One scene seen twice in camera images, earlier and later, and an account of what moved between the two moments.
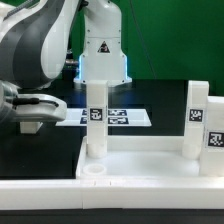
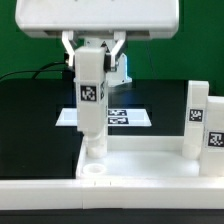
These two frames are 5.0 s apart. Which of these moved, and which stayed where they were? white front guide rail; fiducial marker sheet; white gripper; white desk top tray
Moved: white gripper
Stayed: white front guide rail; fiducial marker sheet; white desk top tray
